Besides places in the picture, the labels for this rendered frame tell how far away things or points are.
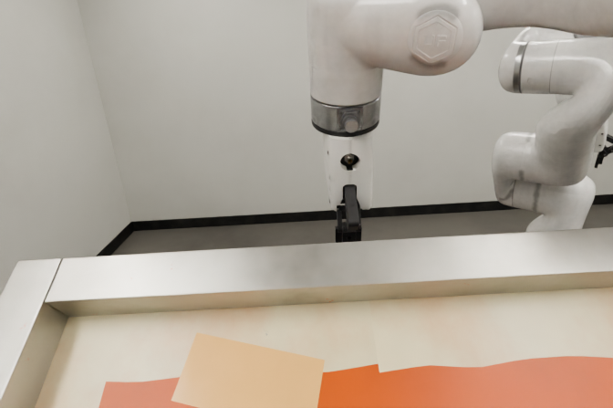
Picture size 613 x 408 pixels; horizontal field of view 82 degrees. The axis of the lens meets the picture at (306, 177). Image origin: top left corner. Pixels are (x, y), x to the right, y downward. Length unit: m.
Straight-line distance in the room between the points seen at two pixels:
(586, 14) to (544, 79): 0.30
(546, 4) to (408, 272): 0.27
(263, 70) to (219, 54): 0.43
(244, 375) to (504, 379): 0.19
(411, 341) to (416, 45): 0.23
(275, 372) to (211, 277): 0.09
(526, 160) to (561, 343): 0.46
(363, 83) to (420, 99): 3.34
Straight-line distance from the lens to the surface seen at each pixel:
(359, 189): 0.39
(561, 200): 0.85
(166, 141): 3.83
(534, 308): 0.36
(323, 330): 0.31
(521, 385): 0.33
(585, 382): 0.35
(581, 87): 0.68
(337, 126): 0.36
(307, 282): 0.28
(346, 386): 0.30
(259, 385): 0.30
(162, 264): 0.32
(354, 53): 0.33
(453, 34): 0.31
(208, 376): 0.31
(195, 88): 3.64
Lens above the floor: 1.70
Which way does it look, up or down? 19 degrees down
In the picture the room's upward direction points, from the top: 3 degrees counter-clockwise
